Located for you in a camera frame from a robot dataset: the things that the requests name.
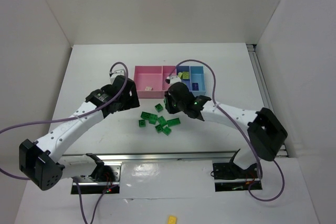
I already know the purple lego brick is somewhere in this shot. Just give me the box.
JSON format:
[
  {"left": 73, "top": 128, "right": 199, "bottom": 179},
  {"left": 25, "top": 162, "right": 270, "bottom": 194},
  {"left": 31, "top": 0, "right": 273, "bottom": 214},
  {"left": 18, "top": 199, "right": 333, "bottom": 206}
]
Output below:
[{"left": 192, "top": 82, "right": 199, "bottom": 91}]

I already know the lime lego brick front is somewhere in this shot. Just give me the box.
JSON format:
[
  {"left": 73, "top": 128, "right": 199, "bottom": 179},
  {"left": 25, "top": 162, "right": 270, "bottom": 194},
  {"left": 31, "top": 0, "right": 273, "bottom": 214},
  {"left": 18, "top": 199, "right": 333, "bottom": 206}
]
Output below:
[{"left": 182, "top": 71, "right": 190, "bottom": 80}]

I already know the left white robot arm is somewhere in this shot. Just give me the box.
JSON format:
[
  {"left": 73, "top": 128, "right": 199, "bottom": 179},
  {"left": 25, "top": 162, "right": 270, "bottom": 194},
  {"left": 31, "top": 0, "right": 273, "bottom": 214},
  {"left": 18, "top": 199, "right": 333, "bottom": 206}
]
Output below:
[{"left": 19, "top": 74, "right": 140, "bottom": 191}]

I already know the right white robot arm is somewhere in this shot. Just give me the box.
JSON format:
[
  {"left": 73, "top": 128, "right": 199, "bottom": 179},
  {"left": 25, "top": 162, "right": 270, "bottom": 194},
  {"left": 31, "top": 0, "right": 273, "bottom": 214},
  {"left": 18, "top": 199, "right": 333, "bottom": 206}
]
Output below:
[{"left": 164, "top": 82, "right": 288, "bottom": 171}]

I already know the green lego top left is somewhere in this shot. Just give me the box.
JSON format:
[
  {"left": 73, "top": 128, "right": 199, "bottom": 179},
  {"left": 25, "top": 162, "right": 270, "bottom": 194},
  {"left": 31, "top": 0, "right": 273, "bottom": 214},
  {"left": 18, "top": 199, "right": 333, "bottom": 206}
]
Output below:
[{"left": 155, "top": 103, "right": 163, "bottom": 112}]

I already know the green lego centre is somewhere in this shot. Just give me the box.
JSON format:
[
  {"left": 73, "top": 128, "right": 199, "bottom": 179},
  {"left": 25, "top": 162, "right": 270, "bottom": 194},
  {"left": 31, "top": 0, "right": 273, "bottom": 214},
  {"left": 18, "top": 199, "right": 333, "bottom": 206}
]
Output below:
[{"left": 157, "top": 116, "right": 167, "bottom": 127}]

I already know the green lego middle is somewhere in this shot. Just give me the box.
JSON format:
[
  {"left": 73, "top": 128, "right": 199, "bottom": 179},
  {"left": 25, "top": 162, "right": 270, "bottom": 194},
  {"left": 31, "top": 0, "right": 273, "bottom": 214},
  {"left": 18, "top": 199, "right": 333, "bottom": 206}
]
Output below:
[{"left": 149, "top": 115, "right": 158, "bottom": 125}]

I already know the green lego small left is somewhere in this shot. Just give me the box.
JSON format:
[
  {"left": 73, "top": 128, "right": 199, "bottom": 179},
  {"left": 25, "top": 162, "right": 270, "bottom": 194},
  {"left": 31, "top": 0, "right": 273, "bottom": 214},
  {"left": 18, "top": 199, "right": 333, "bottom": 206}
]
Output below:
[{"left": 139, "top": 119, "right": 146, "bottom": 127}]

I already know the green lego lower left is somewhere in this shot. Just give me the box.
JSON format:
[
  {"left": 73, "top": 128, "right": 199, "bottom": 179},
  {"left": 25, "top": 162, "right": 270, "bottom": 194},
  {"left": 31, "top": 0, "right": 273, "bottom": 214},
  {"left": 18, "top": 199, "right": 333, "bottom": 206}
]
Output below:
[{"left": 155, "top": 124, "right": 163, "bottom": 133}]

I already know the green lego lower right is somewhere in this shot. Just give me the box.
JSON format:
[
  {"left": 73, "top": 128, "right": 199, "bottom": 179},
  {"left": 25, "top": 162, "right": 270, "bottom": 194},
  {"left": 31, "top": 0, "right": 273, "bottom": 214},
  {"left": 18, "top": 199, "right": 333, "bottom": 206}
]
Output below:
[{"left": 162, "top": 127, "right": 172, "bottom": 136}]

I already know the large pink bin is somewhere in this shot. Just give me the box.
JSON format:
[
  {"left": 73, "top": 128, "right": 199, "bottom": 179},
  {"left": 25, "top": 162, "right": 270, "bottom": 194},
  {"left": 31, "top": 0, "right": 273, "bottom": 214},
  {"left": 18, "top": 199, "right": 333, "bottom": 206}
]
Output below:
[{"left": 134, "top": 66, "right": 162, "bottom": 99}]

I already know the small pink bin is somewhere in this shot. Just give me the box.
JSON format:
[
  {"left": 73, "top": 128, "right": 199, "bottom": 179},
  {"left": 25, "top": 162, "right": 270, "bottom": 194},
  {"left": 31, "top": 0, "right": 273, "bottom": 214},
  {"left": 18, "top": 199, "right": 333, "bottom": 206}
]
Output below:
[{"left": 161, "top": 66, "right": 176, "bottom": 96}]

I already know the yellow lego brick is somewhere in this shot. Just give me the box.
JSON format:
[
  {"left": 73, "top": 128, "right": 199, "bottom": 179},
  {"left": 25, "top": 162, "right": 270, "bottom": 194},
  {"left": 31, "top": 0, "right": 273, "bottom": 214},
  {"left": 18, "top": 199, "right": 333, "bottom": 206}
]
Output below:
[{"left": 167, "top": 215, "right": 177, "bottom": 224}]

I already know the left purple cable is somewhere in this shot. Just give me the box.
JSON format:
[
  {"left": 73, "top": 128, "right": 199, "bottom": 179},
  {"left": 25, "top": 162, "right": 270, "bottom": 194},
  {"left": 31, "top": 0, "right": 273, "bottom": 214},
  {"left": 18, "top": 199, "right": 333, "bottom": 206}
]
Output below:
[{"left": 0, "top": 62, "right": 129, "bottom": 224}]

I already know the purple cable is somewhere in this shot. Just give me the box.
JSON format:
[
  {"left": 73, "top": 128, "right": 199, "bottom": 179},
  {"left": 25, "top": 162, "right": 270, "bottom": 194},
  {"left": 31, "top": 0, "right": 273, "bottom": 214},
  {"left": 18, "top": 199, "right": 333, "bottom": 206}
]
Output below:
[
  {"left": 0, "top": 62, "right": 129, "bottom": 224},
  {"left": 167, "top": 59, "right": 286, "bottom": 201}
]

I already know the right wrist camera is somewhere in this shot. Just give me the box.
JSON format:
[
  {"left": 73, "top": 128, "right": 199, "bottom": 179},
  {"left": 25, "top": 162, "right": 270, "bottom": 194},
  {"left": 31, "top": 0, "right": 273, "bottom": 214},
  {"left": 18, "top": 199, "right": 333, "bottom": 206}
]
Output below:
[{"left": 165, "top": 75, "right": 182, "bottom": 85}]

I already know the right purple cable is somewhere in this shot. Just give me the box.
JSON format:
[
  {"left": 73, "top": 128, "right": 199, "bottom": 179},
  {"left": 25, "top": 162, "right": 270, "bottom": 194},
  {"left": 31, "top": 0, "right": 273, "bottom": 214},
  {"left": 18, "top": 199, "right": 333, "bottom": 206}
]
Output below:
[{"left": 167, "top": 59, "right": 286, "bottom": 201}]

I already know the aluminium rail front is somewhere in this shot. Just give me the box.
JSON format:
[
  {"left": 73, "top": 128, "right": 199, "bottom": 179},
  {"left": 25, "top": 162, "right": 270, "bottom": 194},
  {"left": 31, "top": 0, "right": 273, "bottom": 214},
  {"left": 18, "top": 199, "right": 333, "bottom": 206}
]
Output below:
[{"left": 62, "top": 151, "right": 242, "bottom": 162}]

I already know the aluminium rail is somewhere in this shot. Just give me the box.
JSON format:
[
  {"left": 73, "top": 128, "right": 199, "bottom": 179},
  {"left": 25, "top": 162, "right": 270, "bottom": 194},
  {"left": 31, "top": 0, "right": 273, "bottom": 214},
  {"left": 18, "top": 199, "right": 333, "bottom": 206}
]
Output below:
[
  {"left": 62, "top": 151, "right": 242, "bottom": 162},
  {"left": 246, "top": 44, "right": 288, "bottom": 161}
]

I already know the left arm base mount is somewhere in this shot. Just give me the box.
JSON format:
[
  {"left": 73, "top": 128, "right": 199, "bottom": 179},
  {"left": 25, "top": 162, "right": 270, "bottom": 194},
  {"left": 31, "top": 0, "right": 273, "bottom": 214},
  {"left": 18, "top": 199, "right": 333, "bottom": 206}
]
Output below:
[{"left": 71, "top": 153, "right": 121, "bottom": 195}]

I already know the aluminium rail right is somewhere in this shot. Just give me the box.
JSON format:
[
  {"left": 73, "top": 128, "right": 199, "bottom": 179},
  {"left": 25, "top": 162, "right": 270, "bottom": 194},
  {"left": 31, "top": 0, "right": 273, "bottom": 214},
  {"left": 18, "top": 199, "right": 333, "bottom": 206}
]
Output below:
[{"left": 246, "top": 44, "right": 288, "bottom": 161}]

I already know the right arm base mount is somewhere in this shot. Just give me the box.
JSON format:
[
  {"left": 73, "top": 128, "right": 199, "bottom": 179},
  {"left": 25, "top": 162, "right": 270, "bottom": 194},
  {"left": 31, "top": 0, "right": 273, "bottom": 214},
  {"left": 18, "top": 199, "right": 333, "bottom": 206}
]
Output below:
[{"left": 210, "top": 150, "right": 262, "bottom": 192}]

